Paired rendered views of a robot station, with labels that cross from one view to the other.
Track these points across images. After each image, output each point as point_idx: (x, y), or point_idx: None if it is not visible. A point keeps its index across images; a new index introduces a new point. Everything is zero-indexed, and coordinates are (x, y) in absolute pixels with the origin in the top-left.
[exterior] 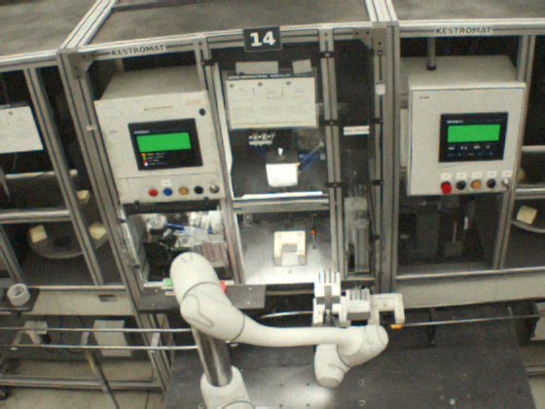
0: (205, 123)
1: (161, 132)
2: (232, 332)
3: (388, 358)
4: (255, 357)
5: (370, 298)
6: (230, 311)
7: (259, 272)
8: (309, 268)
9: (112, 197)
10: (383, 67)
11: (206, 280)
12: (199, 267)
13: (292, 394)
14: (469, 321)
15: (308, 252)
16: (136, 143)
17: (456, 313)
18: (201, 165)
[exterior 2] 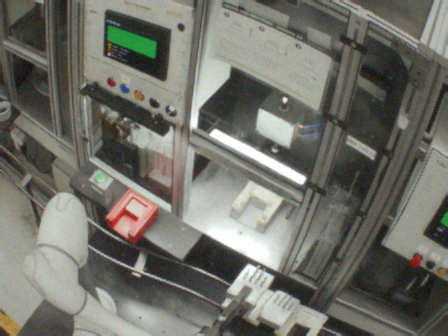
0: (181, 39)
1: (130, 31)
2: (65, 310)
3: None
4: (157, 292)
5: (296, 308)
6: (68, 293)
7: (207, 213)
8: (264, 241)
9: (79, 67)
10: (414, 101)
11: (60, 247)
12: (63, 225)
13: None
14: None
15: (276, 219)
16: (106, 31)
17: None
18: (163, 80)
